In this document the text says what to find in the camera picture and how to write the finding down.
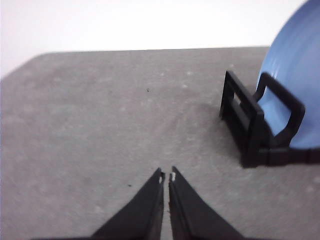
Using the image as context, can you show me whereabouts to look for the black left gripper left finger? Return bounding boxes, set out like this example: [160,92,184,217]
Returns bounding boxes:
[91,168,166,240]

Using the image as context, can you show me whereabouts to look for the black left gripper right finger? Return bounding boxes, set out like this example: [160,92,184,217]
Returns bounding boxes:
[168,166,244,240]

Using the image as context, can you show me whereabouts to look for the black plate rack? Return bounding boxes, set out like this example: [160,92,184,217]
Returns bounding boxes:
[219,70,320,168]

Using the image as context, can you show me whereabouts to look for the blue plate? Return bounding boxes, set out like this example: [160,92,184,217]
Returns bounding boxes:
[257,0,320,149]

